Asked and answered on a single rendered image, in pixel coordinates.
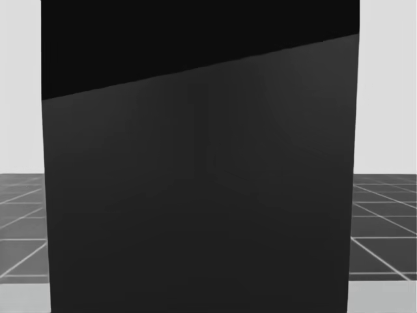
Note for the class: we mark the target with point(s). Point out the black screen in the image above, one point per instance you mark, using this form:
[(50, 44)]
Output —
[(198, 182)]

